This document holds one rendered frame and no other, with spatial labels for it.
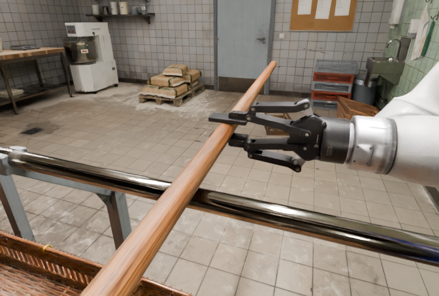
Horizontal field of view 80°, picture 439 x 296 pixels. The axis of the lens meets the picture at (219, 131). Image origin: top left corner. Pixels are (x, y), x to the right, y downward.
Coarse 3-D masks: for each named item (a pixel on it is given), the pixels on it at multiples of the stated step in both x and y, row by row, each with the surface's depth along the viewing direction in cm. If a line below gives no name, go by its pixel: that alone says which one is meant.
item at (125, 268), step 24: (264, 72) 93; (216, 144) 40; (192, 168) 33; (168, 192) 28; (192, 192) 30; (144, 216) 25; (168, 216) 26; (144, 240) 22; (120, 264) 20; (144, 264) 21; (96, 288) 18; (120, 288) 19
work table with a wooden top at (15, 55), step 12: (48, 48) 461; (60, 48) 464; (0, 60) 379; (12, 60) 396; (24, 60) 412; (36, 60) 499; (36, 84) 499; (48, 84) 499; (60, 84) 499; (12, 96) 401; (24, 96) 424; (72, 96) 503
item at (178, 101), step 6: (198, 84) 536; (192, 90) 493; (198, 90) 539; (138, 96) 465; (144, 96) 460; (150, 96) 456; (156, 96) 455; (180, 96) 455; (192, 96) 493; (144, 102) 469; (156, 102) 458; (162, 102) 460; (174, 102) 445; (180, 102) 450
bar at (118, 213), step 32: (0, 160) 43; (32, 160) 43; (64, 160) 42; (0, 192) 91; (96, 192) 66; (128, 192) 37; (160, 192) 36; (128, 224) 79; (288, 224) 30; (320, 224) 30; (352, 224) 29; (416, 256) 27
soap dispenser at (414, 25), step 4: (412, 20) 297; (416, 20) 295; (420, 20) 294; (412, 24) 298; (416, 24) 296; (412, 28) 299; (416, 28) 298; (408, 32) 305; (412, 32) 300; (416, 32) 299; (408, 36) 307; (412, 36) 302
